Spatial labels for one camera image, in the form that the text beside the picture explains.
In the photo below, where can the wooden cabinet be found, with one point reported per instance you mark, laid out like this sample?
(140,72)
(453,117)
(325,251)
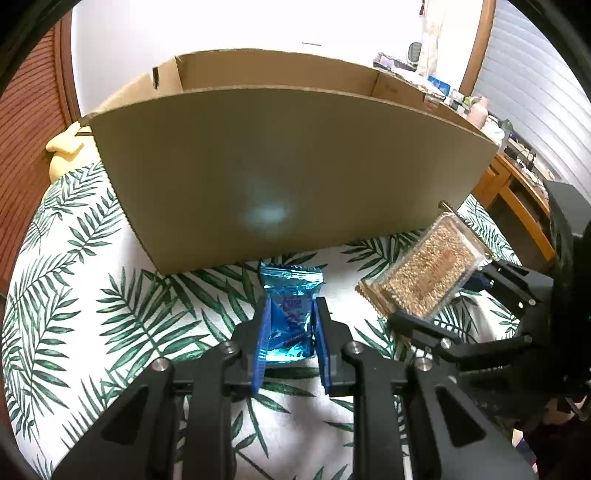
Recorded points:
(512,198)

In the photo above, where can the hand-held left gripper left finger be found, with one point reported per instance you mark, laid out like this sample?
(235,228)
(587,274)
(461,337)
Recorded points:
(261,346)

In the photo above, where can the blue foil snack packet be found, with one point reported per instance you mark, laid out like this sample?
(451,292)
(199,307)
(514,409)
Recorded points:
(291,314)

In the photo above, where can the window blinds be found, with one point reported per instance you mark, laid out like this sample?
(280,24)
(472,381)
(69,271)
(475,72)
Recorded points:
(531,69)

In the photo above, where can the clear sesame bar pack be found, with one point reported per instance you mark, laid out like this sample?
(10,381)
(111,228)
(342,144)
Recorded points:
(425,272)

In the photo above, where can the blue box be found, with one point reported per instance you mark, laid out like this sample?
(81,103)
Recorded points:
(438,84)

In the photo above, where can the louvered wooden door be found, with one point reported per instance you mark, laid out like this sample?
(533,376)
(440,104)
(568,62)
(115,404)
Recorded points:
(32,138)

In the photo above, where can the green leaf print tablecloth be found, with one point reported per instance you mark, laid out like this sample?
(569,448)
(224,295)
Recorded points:
(115,300)

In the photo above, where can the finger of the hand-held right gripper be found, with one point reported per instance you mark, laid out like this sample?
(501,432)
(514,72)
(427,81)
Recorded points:
(512,281)
(457,353)

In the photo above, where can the pile of folded cloths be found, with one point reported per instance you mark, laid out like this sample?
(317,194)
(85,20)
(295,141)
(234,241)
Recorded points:
(392,62)

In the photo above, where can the white lace curtain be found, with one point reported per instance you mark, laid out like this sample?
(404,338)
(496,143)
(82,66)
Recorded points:
(433,37)

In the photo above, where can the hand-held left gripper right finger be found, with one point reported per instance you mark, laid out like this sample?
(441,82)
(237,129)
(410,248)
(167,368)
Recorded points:
(322,350)

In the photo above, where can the small white fan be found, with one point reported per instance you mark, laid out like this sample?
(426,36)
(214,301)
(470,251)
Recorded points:
(415,55)

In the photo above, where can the brown cardboard box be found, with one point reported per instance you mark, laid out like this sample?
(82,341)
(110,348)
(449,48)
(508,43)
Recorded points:
(277,175)

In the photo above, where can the yellow plush toy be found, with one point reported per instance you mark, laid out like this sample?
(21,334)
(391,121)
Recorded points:
(69,152)

